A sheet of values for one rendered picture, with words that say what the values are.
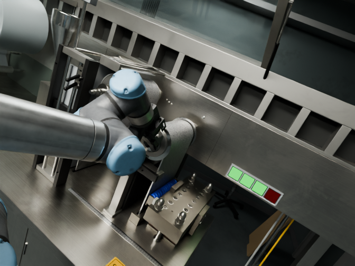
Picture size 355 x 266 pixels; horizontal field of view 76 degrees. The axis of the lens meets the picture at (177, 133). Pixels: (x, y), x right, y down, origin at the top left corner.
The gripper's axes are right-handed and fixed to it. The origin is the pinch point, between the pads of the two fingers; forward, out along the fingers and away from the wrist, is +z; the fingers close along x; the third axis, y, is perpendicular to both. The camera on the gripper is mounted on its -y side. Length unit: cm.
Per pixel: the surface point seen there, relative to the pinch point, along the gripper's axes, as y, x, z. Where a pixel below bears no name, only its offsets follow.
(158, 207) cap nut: -13.8, -11.6, 14.0
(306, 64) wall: 227, -28, 149
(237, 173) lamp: 19.6, -28.9, 30.7
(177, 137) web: 11.0, -3.4, 6.2
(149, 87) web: 24.8, 21.6, 6.3
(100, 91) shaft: 5.4, 25.6, -9.5
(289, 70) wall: 215, -15, 156
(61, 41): 20, 70, -2
